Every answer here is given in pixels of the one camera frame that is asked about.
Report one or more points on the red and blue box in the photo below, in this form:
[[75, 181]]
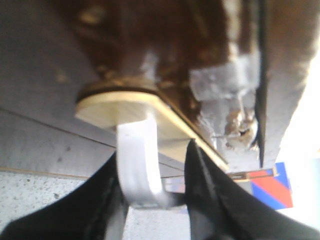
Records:
[[272, 187]]

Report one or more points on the white drawer handle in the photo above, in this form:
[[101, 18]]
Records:
[[137, 163]]

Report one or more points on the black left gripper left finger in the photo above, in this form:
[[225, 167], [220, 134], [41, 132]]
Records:
[[96, 210]]

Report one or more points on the grey tape strip right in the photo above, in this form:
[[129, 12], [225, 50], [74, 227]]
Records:
[[227, 80]]

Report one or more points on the dark wooden drawer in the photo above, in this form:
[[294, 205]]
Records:
[[52, 50]]

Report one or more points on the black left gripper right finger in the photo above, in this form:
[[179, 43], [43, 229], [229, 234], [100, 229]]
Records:
[[219, 209]]

